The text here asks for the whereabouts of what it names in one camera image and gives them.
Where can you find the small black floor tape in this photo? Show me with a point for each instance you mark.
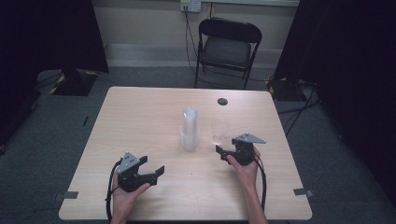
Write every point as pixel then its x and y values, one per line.
pixel 85 120

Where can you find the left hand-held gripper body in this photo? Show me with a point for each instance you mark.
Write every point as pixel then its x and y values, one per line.
pixel 130 179

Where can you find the black curtain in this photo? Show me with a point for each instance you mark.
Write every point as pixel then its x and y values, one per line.
pixel 46 37
pixel 348 62

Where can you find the black folding chair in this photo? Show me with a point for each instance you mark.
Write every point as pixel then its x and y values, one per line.
pixel 229 49

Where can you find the black round table grommet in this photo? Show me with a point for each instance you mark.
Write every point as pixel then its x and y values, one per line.
pixel 222 101

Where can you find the white wall socket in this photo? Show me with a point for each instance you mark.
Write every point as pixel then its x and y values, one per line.
pixel 190 5

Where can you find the black stand base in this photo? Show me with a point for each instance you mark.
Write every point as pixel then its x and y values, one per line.
pixel 283 90
pixel 76 84

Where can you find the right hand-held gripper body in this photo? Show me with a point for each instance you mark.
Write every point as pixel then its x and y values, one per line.
pixel 244 152

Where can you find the person's left hand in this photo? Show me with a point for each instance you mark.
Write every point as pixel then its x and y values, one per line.
pixel 126 202

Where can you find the stack of clear plastic cups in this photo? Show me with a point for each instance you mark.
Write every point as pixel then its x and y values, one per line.
pixel 189 130

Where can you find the single clear plastic cup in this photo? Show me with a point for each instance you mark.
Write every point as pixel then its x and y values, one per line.
pixel 219 130

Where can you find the person's right hand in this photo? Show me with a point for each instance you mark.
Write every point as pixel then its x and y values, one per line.
pixel 246 172

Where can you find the grey tape strip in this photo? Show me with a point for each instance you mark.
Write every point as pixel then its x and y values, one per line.
pixel 70 195
pixel 302 192

